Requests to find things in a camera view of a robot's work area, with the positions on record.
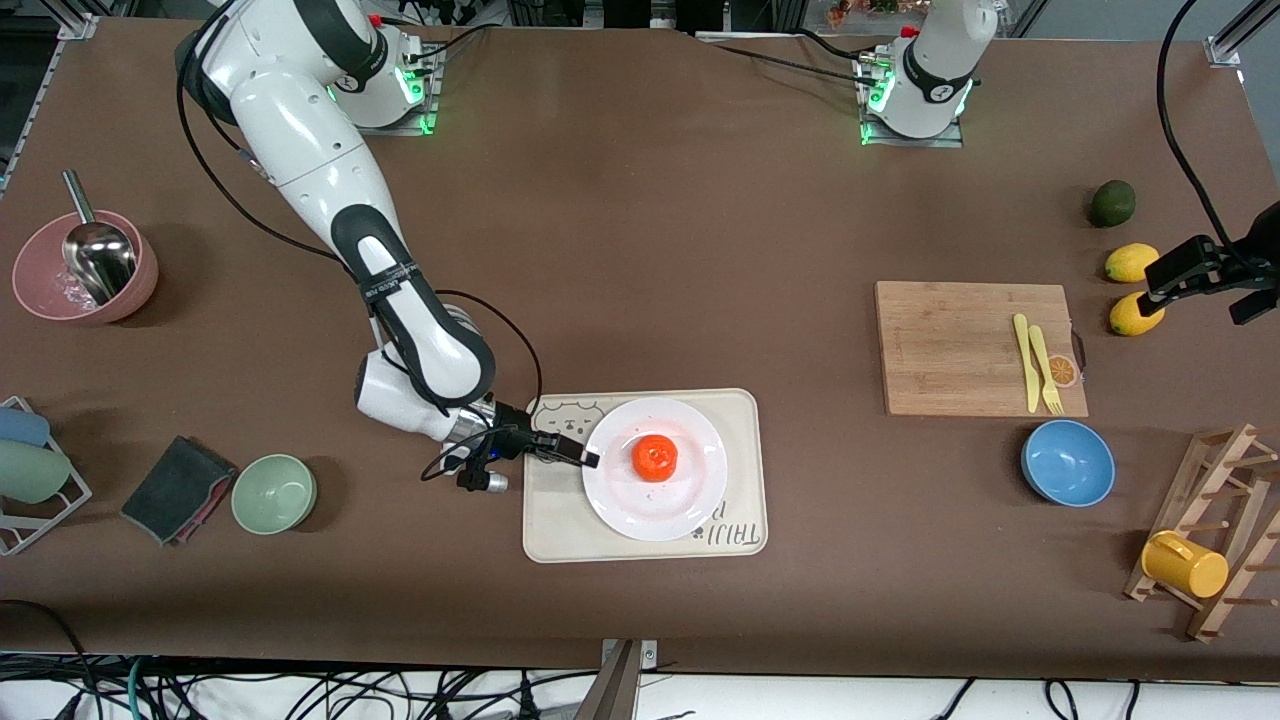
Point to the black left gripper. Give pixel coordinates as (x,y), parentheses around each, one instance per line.
(1203,265)

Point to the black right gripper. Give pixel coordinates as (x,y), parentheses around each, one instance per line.
(513,432)

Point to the orange mandarin fruit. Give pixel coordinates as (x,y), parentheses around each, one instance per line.
(655,458)

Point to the white round plate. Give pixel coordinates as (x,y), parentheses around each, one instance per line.
(680,500)

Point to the yellow lemon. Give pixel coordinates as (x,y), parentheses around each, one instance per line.
(1125,263)
(1130,318)

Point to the dark green avocado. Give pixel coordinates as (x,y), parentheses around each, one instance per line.
(1112,204)

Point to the orange slice piece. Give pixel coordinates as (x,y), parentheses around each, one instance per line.
(1066,373)

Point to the yellow plastic fork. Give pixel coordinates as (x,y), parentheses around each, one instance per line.
(1044,365)

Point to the yellow plastic knife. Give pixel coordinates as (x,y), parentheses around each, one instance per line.
(1027,365)

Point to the cream tray with bear print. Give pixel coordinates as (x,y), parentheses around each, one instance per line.
(740,420)

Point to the blue bowl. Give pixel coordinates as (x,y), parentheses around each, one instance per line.
(1068,463)

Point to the brown table cover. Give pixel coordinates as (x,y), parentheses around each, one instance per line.
(650,250)

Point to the wooden mug rack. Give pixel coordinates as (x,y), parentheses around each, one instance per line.
(1168,528)

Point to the wooden cutting board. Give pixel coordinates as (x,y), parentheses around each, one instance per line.
(920,330)

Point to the pale green bowl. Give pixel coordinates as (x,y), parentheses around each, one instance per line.
(273,495)

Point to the yellow mug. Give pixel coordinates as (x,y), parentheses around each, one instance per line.
(1190,570)

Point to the folded dark grey cloth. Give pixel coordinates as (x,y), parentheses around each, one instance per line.
(175,490)

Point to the metal scoop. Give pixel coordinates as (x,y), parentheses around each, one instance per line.
(100,262)

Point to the pale green cup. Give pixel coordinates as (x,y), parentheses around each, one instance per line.
(30,472)

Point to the light blue cup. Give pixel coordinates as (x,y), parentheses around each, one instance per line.
(20,427)

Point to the pink bowl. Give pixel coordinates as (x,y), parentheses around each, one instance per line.
(40,285)

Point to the aluminium frame profile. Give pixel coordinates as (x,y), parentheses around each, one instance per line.
(1225,48)
(75,25)

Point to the grey metal table bracket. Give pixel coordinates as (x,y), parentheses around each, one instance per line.
(625,690)

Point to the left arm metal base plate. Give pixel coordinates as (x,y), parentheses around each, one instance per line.
(945,142)

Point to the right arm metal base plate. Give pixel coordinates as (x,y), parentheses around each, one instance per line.
(400,130)

